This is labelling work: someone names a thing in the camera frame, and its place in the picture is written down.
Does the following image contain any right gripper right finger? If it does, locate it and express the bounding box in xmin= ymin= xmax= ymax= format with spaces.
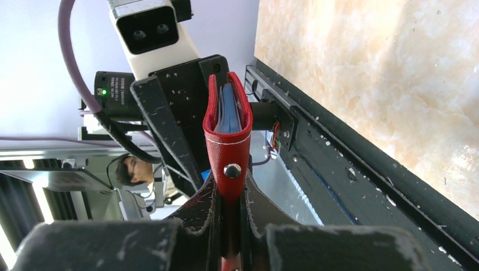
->
xmin=243 ymin=172 xmax=431 ymax=270

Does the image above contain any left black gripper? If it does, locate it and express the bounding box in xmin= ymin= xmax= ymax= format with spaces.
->
xmin=130 ymin=54 xmax=229 ymax=198

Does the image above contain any person in background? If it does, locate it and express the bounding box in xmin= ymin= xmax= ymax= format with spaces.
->
xmin=115 ymin=154 xmax=154 ymax=187

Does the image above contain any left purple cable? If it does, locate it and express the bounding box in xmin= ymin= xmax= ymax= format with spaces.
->
xmin=57 ymin=0 xmax=162 ymax=165

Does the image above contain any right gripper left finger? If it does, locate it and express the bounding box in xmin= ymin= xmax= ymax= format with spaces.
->
xmin=13 ymin=176 xmax=219 ymax=270

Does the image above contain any red leather card holder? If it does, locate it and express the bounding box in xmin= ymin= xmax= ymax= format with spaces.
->
xmin=203 ymin=72 xmax=253 ymax=270

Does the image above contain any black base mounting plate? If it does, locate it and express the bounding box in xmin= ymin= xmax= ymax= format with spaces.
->
xmin=245 ymin=61 xmax=478 ymax=270

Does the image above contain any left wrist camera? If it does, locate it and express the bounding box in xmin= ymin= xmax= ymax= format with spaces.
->
xmin=108 ymin=0 xmax=200 ymax=80

